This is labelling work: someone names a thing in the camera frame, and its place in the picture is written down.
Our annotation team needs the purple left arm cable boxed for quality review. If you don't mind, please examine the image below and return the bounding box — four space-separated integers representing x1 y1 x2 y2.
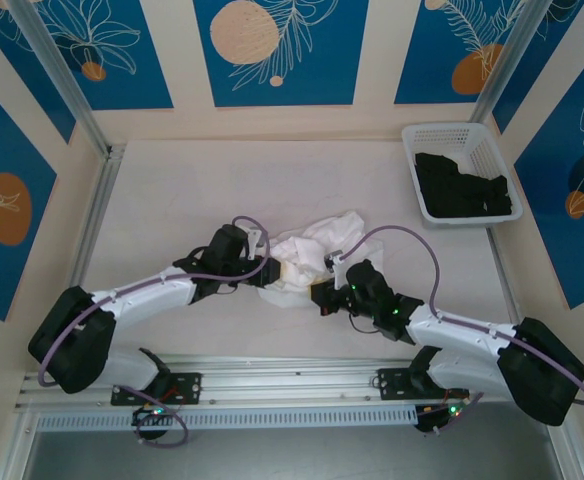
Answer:
37 215 273 446

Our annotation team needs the aluminium side rail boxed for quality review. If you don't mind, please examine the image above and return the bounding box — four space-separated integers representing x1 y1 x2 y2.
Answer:
46 144 128 371
486 229 531 359

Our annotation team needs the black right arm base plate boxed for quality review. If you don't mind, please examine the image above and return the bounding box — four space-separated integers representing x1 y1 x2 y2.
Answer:
377 367 472 402

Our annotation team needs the aluminium frame post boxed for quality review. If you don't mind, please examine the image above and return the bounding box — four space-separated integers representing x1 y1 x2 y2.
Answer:
469 0 543 126
9 0 113 156

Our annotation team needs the black controller board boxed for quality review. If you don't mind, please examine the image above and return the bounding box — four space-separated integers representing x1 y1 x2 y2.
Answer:
415 402 468 435
131 405 178 430

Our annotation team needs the white plastic basket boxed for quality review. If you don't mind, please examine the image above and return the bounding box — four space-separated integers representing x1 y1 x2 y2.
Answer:
400 122 524 231

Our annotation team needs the aluminium rail beam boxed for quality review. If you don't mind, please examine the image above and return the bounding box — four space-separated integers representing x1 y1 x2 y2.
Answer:
14 355 568 412

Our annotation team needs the black cloth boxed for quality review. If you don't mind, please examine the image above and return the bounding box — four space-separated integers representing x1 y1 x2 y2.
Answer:
414 151 519 220

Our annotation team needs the white t-shirt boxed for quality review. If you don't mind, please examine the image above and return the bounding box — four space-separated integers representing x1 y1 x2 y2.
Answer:
256 208 387 310

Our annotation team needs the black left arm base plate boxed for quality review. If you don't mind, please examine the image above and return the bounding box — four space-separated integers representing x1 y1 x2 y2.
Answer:
110 372 204 407

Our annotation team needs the white slotted cable duct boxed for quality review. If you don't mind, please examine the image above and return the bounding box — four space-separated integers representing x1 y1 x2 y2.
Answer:
35 405 418 432

